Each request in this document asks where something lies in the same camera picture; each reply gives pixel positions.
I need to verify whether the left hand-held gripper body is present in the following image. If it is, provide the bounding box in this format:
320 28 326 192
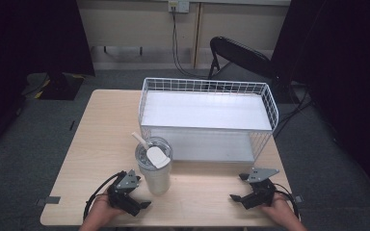
106 168 143 218

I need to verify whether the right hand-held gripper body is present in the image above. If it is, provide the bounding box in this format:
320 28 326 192
240 167 280 211

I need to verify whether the clear plastic cup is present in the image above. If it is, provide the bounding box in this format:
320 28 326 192
134 136 174 197

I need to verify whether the person's left hand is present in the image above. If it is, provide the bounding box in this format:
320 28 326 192
87 192 127 223

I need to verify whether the person's right hand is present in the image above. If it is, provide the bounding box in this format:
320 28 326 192
259 192 299 226

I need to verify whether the white drinking straw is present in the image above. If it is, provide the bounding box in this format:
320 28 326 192
131 131 149 151

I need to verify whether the black folding chair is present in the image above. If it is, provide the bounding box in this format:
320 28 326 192
207 36 277 82

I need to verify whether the black stand base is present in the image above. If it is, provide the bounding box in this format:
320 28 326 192
21 71 85 101

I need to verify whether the black curtain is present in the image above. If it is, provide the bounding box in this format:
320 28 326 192
270 0 370 206
0 0 96 162

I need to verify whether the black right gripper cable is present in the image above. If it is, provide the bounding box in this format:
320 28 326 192
272 182 301 219

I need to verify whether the white wire basket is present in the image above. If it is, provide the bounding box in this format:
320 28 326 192
137 76 280 164

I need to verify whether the black floor cable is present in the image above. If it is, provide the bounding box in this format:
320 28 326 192
272 84 316 140

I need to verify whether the black wall power cable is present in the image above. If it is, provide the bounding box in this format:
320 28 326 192
171 9 210 80

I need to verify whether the white wall outlet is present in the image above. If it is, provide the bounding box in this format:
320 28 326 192
168 0 191 14

